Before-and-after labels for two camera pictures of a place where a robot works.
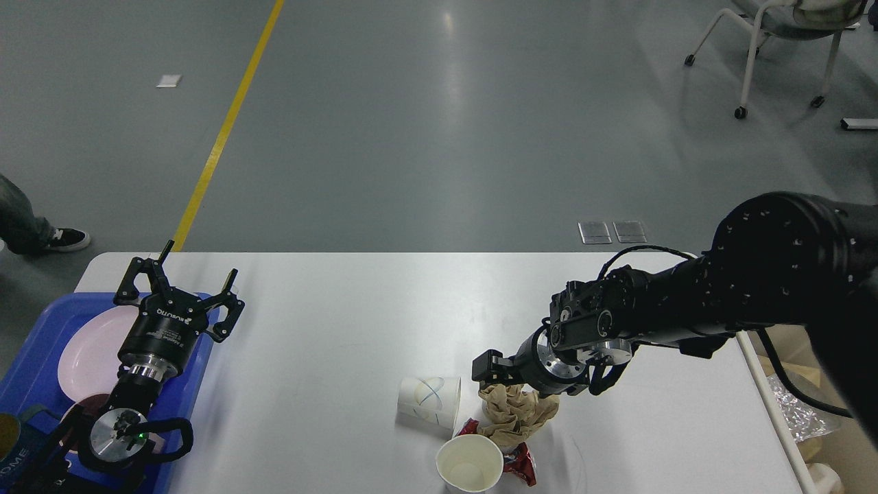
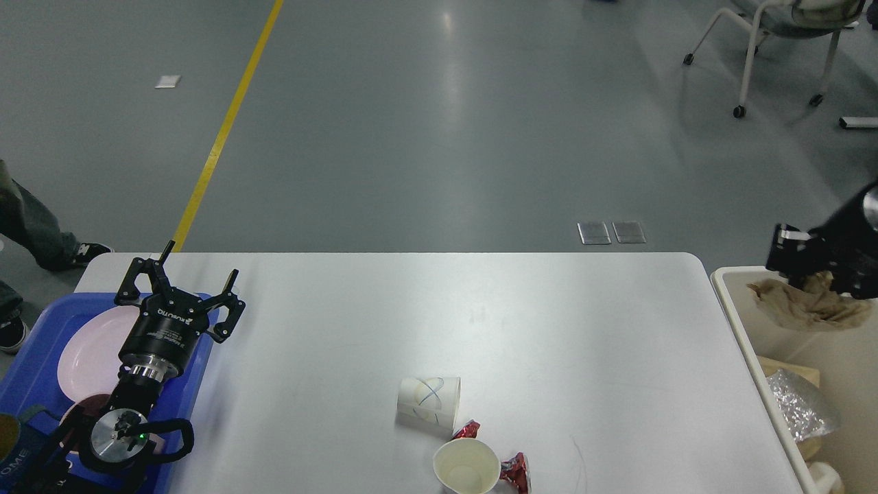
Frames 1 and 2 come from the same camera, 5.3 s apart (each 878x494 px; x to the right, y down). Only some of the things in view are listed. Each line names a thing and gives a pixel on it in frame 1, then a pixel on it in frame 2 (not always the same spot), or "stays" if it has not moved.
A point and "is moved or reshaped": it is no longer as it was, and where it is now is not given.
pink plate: x=88 y=361 stays
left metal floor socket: x=594 y=232 stays
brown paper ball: x=511 y=413 is moved or reshaped
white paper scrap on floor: x=169 y=81 stays
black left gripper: x=169 y=324 stays
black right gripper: x=547 y=370 to x=852 y=241
